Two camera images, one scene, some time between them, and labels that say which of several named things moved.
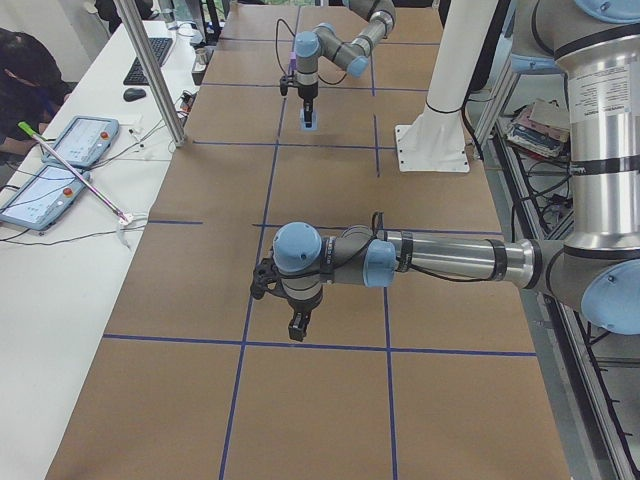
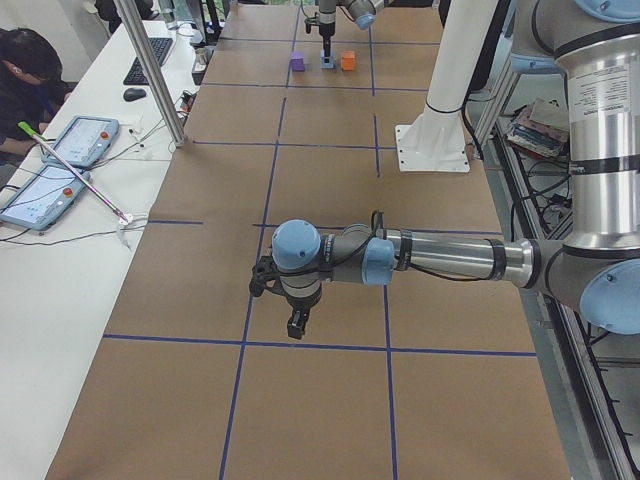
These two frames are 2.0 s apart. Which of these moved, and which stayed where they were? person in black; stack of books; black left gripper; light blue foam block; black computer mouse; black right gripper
Moved: black right gripper; light blue foam block
Stayed: black left gripper; black computer mouse; stack of books; person in black
